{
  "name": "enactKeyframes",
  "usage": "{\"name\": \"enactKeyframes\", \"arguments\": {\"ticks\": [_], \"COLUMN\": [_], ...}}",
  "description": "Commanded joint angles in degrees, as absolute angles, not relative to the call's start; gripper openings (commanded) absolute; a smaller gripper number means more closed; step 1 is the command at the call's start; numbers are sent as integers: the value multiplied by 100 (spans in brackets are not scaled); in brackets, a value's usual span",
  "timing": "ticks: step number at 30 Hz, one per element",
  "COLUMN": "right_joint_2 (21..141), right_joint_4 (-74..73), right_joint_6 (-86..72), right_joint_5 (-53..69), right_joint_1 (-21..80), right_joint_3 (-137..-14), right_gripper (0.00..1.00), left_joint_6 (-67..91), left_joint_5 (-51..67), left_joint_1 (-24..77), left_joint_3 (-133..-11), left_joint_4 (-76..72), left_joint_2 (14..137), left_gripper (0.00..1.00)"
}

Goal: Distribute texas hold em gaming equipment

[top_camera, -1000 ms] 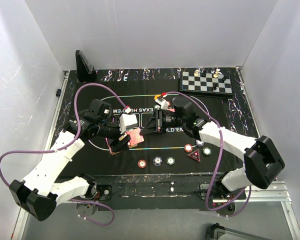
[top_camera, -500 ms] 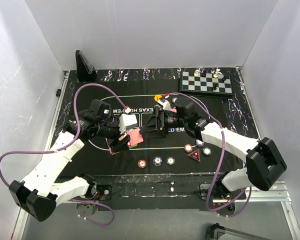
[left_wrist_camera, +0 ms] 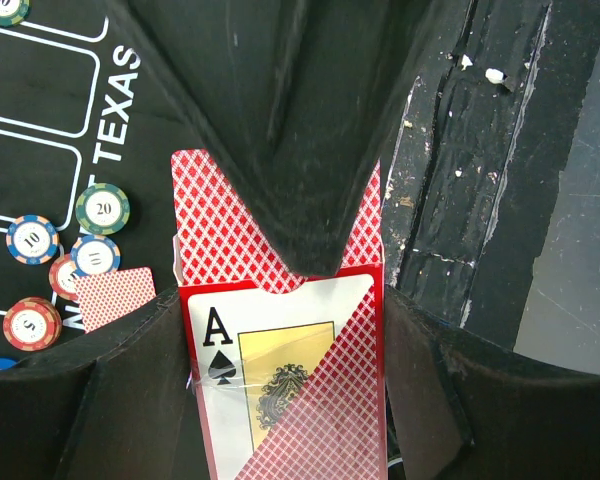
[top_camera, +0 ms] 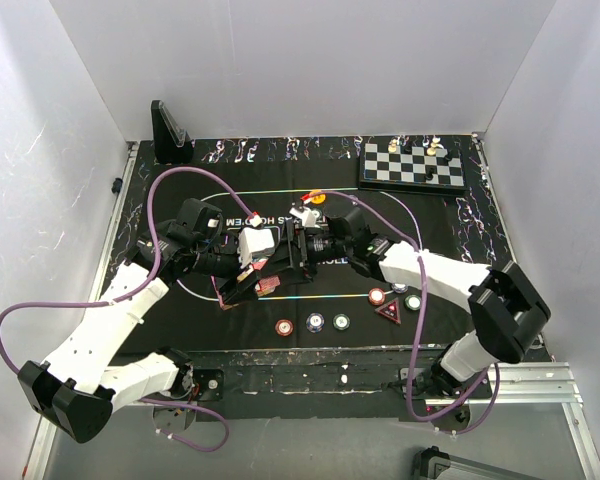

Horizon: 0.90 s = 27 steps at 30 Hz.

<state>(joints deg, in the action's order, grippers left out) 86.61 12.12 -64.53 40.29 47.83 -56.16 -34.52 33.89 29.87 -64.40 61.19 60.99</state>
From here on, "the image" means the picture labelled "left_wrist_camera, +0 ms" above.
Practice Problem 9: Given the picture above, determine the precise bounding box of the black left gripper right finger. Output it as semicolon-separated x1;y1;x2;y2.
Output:
384;288;600;479

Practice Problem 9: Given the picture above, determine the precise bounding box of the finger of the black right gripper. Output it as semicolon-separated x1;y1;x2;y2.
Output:
124;1;440;276

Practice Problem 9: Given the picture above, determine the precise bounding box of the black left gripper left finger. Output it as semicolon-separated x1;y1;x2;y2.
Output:
0;287;190;479

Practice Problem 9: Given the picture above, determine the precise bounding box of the red backed playing card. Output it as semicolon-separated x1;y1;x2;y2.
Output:
76;267;156;333

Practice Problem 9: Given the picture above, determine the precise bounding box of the blue poker chip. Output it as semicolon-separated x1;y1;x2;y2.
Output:
70;235;121;277
5;214;59;265

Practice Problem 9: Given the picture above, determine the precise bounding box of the red playing card deck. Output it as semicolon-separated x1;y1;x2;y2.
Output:
171;150;387;479

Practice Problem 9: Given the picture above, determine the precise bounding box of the green poker chip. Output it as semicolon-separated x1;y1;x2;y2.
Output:
75;183;130;235
0;0;30;27

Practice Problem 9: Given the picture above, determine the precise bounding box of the black texas holdem poker mat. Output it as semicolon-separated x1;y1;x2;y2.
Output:
0;1;207;357

